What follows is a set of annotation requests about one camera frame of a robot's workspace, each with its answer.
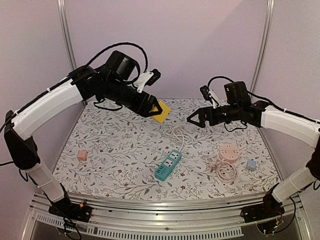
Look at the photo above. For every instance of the floral patterned table mat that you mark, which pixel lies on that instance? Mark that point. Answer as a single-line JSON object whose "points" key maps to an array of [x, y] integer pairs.
{"points": [[125, 150]]}

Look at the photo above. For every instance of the right aluminium frame post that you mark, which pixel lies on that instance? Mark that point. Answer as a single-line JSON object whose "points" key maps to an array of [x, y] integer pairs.
{"points": [[270, 5]]}

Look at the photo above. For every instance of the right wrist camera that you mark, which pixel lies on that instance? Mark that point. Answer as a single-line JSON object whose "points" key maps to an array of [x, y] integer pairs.
{"points": [[209, 95]]}

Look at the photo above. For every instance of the teal power strip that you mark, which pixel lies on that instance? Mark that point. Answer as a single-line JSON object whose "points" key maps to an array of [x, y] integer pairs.
{"points": [[168, 165]]}

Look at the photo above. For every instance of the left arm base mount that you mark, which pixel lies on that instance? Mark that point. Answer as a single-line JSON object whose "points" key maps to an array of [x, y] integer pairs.
{"points": [[74, 211]]}

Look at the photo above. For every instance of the aluminium front rail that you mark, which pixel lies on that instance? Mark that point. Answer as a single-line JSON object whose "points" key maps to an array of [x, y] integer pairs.
{"points": [[205, 219]]}

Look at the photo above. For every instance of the aluminium frame post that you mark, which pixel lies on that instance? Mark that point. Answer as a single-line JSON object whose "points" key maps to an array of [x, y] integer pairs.
{"points": [[63, 18], [270, 5]]}

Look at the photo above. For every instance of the left aluminium frame post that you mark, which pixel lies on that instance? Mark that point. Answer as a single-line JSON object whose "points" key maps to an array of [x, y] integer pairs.
{"points": [[63, 18]]}

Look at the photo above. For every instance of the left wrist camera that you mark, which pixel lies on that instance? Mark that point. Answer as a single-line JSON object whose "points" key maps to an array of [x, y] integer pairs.
{"points": [[147, 78]]}

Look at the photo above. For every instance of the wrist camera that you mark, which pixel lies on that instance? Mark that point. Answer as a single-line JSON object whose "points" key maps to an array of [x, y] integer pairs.
{"points": [[147, 78], [209, 95]]}

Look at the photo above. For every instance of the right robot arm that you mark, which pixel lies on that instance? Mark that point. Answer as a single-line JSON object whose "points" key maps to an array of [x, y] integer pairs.
{"points": [[264, 114]]}

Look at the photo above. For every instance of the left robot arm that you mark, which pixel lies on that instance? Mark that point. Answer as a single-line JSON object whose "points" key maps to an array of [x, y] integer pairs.
{"points": [[120, 79]]}

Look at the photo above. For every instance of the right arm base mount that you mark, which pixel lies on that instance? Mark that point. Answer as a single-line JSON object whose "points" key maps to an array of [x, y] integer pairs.
{"points": [[257, 212]]}

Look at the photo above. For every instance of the round pink socket hub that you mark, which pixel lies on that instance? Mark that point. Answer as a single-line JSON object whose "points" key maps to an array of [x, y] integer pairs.
{"points": [[229, 152]]}

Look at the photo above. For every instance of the light blue cube charger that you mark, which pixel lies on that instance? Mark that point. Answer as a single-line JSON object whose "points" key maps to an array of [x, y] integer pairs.
{"points": [[251, 165]]}

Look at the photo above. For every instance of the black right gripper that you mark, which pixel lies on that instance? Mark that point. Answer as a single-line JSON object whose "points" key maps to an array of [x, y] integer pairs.
{"points": [[206, 117]]}

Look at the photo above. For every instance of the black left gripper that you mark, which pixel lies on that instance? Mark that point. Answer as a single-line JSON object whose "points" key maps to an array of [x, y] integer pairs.
{"points": [[141, 107]]}

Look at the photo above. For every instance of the yellow cube socket adapter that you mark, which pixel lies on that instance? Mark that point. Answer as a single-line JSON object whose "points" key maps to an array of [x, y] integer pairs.
{"points": [[165, 112]]}

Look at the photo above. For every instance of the pink cube charger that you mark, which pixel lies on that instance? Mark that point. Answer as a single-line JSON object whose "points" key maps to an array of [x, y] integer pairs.
{"points": [[82, 155]]}

